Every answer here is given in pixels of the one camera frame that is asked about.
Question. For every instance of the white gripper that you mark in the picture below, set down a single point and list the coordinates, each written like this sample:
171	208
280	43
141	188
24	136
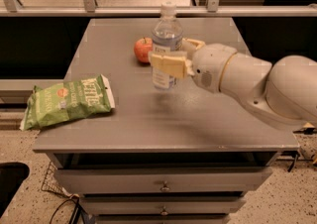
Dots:
208	63

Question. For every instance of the clear plastic water bottle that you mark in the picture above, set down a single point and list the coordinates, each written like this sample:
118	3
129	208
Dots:
167	37

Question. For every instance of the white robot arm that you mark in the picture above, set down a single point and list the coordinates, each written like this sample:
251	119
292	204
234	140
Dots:
281	94

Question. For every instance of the red apple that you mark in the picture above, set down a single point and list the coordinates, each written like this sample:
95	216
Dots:
141	49

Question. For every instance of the green jalapeno chip bag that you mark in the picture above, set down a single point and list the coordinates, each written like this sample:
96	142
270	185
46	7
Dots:
67	101

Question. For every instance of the grey drawer cabinet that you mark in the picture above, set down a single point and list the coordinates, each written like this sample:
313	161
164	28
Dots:
186	127

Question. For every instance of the top grey drawer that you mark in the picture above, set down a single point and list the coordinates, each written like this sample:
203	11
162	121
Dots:
160	180

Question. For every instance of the grey drawer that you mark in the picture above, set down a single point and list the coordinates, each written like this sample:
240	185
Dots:
161	205
160	180

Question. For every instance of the middle grey drawer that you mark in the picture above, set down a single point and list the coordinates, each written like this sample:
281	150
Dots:
161	205

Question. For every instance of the black chair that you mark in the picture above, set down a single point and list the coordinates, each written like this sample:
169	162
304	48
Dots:
12	176

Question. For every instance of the wire basket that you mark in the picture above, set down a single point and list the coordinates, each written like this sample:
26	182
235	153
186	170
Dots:
51	185

